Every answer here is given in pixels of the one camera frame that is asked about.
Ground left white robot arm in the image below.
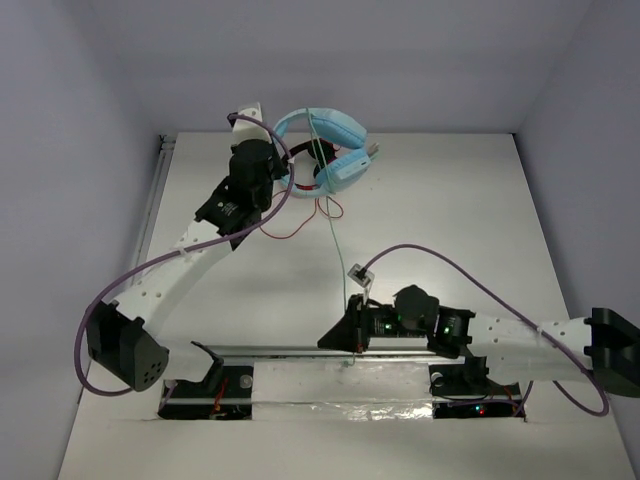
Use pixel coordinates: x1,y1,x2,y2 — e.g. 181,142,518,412
75,134,293,392

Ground aluminium front rail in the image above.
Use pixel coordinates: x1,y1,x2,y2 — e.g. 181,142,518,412
209,345,449,361

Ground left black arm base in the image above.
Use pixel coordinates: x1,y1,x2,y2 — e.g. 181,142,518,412
157,341,254,421

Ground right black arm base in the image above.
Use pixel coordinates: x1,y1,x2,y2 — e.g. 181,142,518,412
427,357,531,420

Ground purple cable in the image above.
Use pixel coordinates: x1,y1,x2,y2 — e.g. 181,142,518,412
363,243,610,418
73,112,296,398

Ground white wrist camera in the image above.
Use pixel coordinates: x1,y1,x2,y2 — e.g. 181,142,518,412
347,263,375,302
227,102,271,145

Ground aluminium left side rail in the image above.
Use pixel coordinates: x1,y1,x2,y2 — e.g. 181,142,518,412
129,134,177,269

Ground red black headphones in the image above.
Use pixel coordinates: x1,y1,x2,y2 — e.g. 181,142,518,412
290,139,337,197

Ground green headphone cable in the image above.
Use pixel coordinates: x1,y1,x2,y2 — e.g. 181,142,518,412
305,110,357,372

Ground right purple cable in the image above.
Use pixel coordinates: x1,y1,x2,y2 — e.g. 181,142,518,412
363,243,610,418

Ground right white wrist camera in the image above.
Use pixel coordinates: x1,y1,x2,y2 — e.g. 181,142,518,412
347,263,375,302

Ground white foam front board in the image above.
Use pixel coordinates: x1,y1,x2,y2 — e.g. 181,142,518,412
60,388,634,479

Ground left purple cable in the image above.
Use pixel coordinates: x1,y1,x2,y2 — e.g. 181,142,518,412
73,112,296,398

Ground light blue headphones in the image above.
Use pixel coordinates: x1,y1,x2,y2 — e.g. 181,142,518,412
274,107,377,198

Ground red headphone cable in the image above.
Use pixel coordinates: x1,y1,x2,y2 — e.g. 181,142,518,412
258,142,346,240

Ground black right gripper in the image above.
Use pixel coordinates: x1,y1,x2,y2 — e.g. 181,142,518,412
318,294,428,354

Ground aluminium rail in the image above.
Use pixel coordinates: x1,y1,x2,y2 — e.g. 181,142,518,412
129,134,177,269
209,345,449,361

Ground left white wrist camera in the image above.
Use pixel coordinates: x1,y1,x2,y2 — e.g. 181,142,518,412
227,102,271,145

